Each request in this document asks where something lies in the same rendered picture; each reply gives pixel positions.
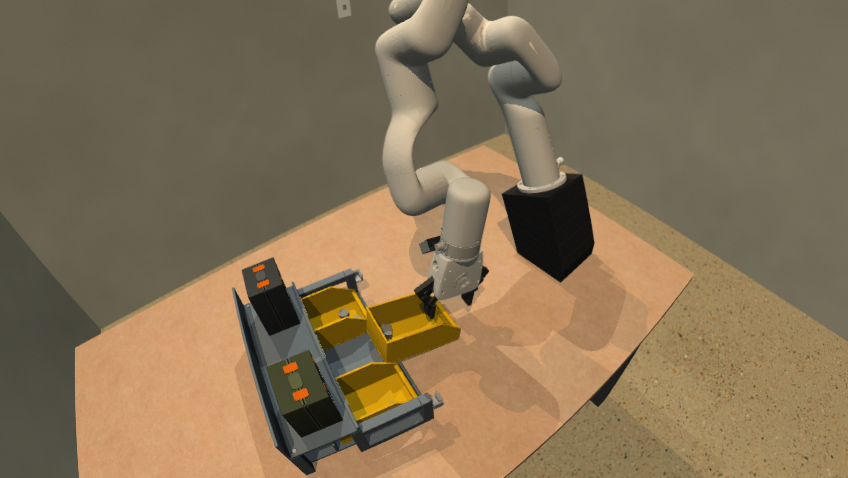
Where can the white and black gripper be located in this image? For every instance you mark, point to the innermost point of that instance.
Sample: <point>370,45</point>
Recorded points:
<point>451,277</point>

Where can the grey shelf rack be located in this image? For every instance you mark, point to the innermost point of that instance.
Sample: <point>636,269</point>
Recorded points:
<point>263,350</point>

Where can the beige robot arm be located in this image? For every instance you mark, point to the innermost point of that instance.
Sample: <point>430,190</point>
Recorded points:
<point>403,53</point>

